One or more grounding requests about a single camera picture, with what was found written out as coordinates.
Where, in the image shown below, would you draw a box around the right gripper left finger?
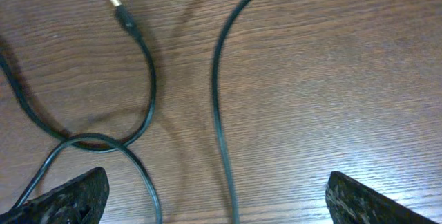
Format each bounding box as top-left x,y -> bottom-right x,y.
1,167 -> 110,224

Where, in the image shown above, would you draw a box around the black usb cable long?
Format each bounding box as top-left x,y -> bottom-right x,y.
211,0 -> 253,224

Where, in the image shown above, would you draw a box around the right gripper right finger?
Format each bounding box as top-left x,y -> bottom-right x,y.
325,171 -> 436,224

